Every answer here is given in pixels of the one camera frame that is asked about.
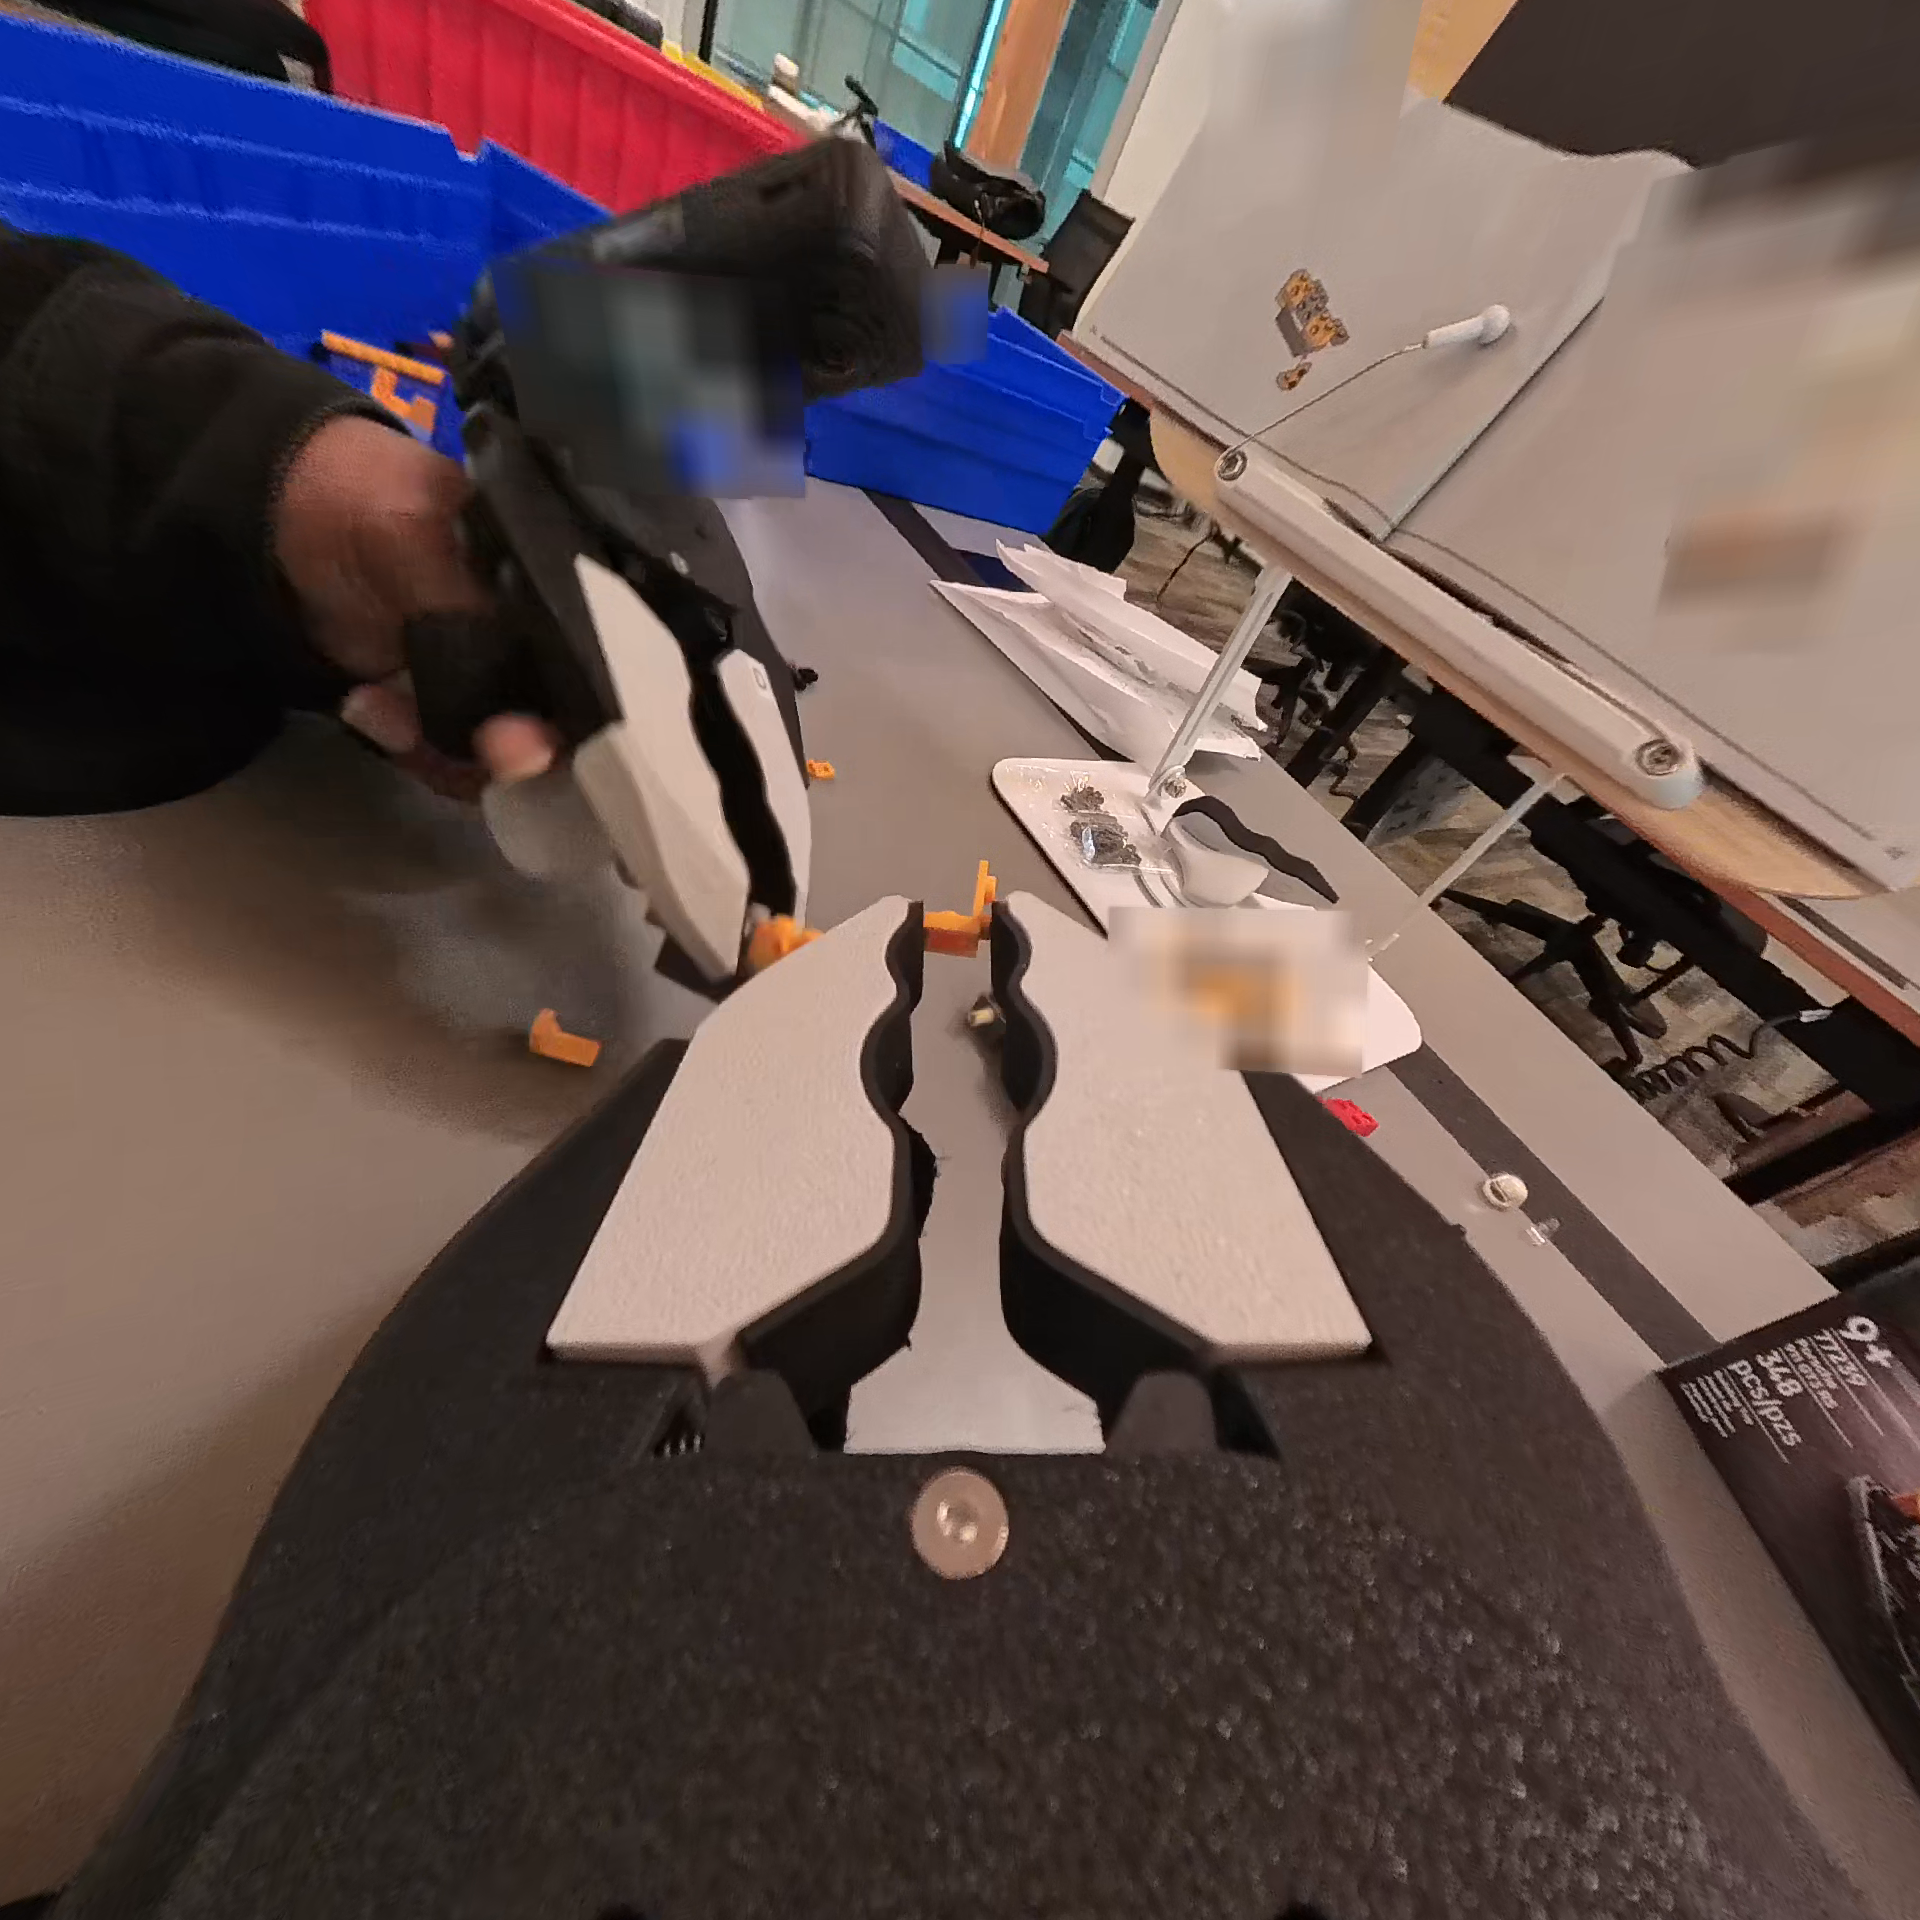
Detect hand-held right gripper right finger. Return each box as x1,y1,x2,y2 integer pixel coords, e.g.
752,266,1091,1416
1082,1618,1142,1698
995,892,1375,1453

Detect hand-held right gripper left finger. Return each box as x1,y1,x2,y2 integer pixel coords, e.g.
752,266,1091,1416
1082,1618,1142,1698
544,895,929,1453

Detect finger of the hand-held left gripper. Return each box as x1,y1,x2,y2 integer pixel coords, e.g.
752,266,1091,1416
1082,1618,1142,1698
569,555,798,992
712,647,818,923

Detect person's left hand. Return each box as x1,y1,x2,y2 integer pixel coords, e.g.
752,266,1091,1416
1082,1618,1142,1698
276,421,566,788

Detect black bag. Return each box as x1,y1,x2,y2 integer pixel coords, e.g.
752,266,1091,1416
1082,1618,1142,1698
931,143,1050,243

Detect black mesh chair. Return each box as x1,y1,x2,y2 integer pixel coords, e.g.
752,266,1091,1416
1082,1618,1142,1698
1057,188,1137,338

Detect clear bag of dark parts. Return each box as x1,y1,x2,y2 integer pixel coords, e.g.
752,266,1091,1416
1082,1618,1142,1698
1057,772,1151,874

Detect red plastic bin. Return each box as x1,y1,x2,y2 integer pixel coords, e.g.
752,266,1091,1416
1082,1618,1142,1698
299,0,818,213

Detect long orange toy parts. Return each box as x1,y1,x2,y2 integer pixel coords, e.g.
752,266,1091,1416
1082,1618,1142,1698
323,329,452,453

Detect instruction booklet on stand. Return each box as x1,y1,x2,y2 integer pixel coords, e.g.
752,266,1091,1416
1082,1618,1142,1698
991,0,1920,1089

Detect black toy set box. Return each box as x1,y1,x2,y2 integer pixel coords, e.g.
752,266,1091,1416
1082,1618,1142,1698
1658,1305,1920,1788

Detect large blue plastic bin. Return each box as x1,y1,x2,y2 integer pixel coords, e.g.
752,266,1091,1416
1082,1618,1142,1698
0,16,608,453

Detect black coiled cable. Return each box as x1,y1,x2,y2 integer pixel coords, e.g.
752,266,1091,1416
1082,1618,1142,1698
1611,1019,1759,1105

